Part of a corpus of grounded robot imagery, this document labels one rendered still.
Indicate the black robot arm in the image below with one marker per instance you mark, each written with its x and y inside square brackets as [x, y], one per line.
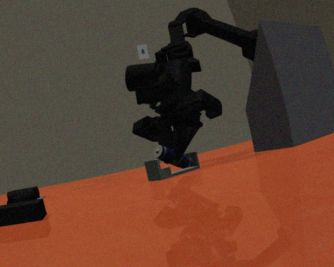
[154, 82]

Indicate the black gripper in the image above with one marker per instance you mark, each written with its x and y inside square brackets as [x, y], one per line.
[184, 116]

